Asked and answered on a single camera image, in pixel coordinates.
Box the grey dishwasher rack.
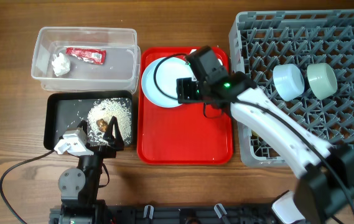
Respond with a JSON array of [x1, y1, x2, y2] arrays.
[[228, 9, 354, 151]]

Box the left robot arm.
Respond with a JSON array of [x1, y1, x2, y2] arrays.
[[54, 116, 124, 218]]

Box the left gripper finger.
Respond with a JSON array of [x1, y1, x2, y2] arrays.
[[103, 116, 124, 145], [77, 120, 88, 140]]

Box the crumpled white tissue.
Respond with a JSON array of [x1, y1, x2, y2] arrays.
[[52, 52, 70, 77]]

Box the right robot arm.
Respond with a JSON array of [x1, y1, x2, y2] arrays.
[[177, 46, 354, 223]]

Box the light blue plate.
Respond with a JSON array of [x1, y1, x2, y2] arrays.
[[141, 57, 193, 108]]

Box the clear plastic waste bin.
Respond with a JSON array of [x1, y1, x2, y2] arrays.
[[31, 27, 141, 93]]

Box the red snack wrapper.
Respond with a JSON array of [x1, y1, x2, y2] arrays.
[[65, 47, 106, 65]]

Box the black waste tray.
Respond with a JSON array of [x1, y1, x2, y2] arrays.
[[44, 90, 136, 150]]

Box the red serving tray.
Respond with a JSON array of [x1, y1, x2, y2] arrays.
[[137, 47, 233, 166]]

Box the light blue bowl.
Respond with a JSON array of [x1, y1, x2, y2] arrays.
[[272, 64, 305, 101]]

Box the yellow plastic cup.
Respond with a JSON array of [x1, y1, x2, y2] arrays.
[[251, 131, 259, 137]]

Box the mint green bowl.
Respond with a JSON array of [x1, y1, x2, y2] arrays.
[[307, 63, 337, 100]]

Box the food scraps and rice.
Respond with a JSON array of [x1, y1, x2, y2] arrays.
[[67, 98, 133, 146]]

